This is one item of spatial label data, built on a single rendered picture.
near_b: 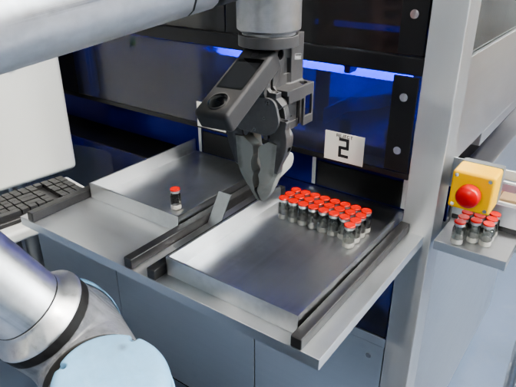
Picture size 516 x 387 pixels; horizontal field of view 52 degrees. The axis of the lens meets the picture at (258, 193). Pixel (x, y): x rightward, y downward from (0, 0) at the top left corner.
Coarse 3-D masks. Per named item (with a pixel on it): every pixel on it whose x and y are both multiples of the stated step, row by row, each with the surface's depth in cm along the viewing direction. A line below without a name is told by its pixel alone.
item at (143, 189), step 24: (192, 144) 139; (144, 168) 127; (168, 168) 130; (192, 168) 130; (216, 168) 130; (96, 192) 114; (120, 192) 118; (144, 192) 118; (168, 192) 118; (192, 192) 118; (216, 192) 118; (144, 216) 107; (168, 216) 103; (192, 216) 105
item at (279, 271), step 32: (224, 224) 100; (256, 224) 105; (288, 224) 105; (192, 256) 94; (224, 256) 95; (256, 256) 95; (288, 256) 95; (320, 256) 95; (352, 256) 95; (224, 288) 82; (256, 288) 86; (288, 288) 86; (320, 288) 86; (288, 320) 77
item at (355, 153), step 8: (328, 136) 106; (336, 136) 104; (344, 136) 103; (352, 136) 102; (328, 144) 106; (336, 144) 105; (344, 144) 104; (352, 144) 103; (360, 144) 102; (328, 152) 107; (336, 152) 106; (344, 152) 105; (352, 152) 104; (360, 152) 103; (344, 160) 105; (352, 160) 104; (360, 160) 103
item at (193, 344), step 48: (48, 240) 190; (144, 288) 165; (432, 288) 113; (480, 288) 175; (144, 336) 175; (192, 336) 159; (240, 336) 145; (432, 336) 128; (192, 384) 169; (240, 384) 154; (288, 384) 141; (336, 384) 130; (432, 384) 146
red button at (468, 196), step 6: (462, 186) 91; (468, 186) 90; (474, 186) 90; (456, 192) 91; (462, 192) 90; (468, 192) 89; (474, 192) 89; (480, 192) 90; (456, 198) 91; (462, 198) 90; (468, 198) 90; (474, 198) 89; (480, 198) 90; (462, 204) 91; (468, 204) 90; (474, 204) 90
